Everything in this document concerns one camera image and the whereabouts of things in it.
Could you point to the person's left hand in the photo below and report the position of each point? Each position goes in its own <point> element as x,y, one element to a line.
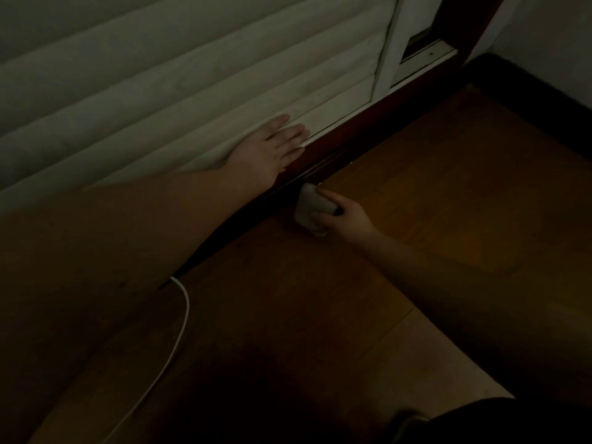
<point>263,157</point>

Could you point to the person's right hand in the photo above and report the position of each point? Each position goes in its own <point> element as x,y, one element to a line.
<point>354,224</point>

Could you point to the grey cleaning cloth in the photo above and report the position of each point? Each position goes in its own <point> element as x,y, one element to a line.
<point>310,210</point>

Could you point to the person's right forearm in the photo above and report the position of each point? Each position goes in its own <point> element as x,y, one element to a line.
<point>499,314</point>

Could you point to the person's left forearm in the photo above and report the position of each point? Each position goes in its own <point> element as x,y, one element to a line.
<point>92,282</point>

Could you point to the white louvred wardrobe door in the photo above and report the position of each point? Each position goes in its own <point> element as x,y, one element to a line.
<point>185,78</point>

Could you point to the black shorts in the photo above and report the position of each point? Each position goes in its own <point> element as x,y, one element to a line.
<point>508,425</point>

